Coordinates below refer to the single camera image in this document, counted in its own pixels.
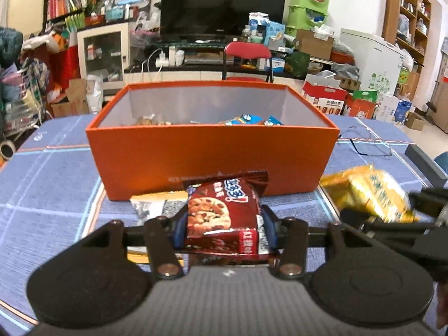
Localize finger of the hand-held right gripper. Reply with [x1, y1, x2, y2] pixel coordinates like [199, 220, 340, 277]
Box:
[341, 208, 439, 244]
[408, 186, 448, 218]

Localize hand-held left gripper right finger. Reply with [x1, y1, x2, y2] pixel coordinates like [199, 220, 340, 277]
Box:
[259, 205, 369, 281]

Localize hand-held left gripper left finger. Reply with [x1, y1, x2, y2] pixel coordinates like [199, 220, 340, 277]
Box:
[82, 205, 190, 281]

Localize brown cookie packet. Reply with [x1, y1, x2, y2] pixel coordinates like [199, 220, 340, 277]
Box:
[184, 171, 270, 261]

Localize gold snack packet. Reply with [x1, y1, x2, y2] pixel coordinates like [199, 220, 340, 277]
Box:
[320, 164, 419, 223]

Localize orange cardboard box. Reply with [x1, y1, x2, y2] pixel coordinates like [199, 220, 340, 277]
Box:
[85, 80, 341, 202]

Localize clear granola packet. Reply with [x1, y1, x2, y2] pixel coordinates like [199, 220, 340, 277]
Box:
[135, 114, 173, 127]

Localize white yellow snack packet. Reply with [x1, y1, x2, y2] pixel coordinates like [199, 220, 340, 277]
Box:
[128, 191, 190, 265]

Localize dark grey case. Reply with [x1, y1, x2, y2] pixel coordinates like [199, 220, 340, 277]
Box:
[405, 143, 448, 187]

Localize small cardboard box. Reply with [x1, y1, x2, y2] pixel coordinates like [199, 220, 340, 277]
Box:
[406, 112, 428, 131]

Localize eyeglasses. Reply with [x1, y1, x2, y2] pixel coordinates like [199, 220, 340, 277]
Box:
[337, 126, 393, 157]

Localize white blue box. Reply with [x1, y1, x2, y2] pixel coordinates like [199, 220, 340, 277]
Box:
[374, 94, 414, 125]

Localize orange gift box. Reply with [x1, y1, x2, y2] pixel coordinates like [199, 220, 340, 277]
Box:
[345, 98, 377, 118]

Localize green white box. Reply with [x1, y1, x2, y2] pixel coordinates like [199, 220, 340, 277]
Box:
[353, 89, 379, 103]

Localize blue plaid tablecloth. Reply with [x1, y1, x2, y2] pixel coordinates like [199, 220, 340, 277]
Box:
[0, 114, 448, 330]

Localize red white gift box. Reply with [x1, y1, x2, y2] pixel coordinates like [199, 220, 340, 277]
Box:
[302, 81, 348, 115]

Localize white chest freezer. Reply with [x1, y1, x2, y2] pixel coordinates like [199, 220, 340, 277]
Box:
[339, 28, 407, 96]

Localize white plastic bag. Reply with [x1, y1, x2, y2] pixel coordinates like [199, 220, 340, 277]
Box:
[86, 74, 104, 115]

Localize black tv stand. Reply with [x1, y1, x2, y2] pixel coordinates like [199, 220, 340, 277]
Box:
[124, 40, 305, 82]

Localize small brown cardboard piece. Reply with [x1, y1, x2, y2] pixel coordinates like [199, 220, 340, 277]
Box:
[65, 79, 89, 115]

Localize dark green bag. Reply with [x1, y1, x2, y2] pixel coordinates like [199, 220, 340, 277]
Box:
[285, 51, 311, 78]

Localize red chair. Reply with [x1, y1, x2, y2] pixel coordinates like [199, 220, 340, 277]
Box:
[222, 41, 274, 83]

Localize wooden shelf unit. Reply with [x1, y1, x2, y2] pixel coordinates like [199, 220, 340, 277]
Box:
[382, 0, 432, 66]

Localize white glass door cabinet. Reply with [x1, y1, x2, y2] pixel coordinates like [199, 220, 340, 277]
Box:
[77, 21, 131, 90]

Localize brown cardboard box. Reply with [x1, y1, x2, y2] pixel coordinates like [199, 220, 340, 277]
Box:
[295, 30, 335, 61]

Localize red paper bag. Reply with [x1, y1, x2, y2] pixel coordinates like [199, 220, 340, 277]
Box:
[52, 38, 80, 92]

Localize blue white carton pack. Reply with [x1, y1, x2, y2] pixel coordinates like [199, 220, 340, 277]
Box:
[248, 12, 286, 47]

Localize green storage bins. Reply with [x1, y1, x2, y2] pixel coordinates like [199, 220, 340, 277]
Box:
[288, 0, 332, 31]

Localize black television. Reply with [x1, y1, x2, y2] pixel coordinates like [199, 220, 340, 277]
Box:
[160, 0, 288, 38]

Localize dark teal puffer jacket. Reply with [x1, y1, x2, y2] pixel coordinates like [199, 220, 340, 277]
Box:
[0, 26, 24, 68]

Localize bookshelf with books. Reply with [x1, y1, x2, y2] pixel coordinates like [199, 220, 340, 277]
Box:
[44, 0, 92, 31]

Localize beige standing air conditioner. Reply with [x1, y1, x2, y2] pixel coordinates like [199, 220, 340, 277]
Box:
[9, 0, 47, 38]

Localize metal wire cart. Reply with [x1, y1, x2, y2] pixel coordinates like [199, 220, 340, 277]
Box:
[0, 56, 47, 141]

